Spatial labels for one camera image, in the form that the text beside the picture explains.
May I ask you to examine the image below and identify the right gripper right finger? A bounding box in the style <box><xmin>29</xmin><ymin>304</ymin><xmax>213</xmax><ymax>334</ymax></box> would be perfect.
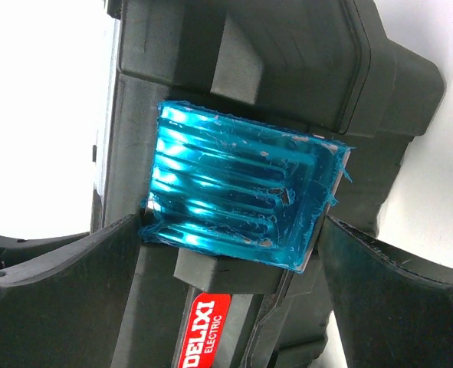
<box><xmin>317</xmin><ymin>217</ymin><xmax>453</xmax><ymax>367</ymax></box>

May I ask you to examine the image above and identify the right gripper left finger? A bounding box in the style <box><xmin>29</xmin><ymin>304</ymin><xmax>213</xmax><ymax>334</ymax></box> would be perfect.
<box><xmin>0</xmin><ymin>215</ymin><xmax>140</xmax><ymax>367</ymax></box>

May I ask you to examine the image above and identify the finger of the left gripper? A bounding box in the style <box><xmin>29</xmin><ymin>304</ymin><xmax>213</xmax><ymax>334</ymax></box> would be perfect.
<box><xmin>0</xmin><ymin>232</ymin><xmax>89</xmax><ymax>270</ymax></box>

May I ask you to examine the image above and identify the black plastic toolbox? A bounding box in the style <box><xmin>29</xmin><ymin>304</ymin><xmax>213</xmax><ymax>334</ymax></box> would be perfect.
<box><xmin>90</xmin><ymin>1</ymin><xmax>445</xmax><ymax>367</ymax></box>

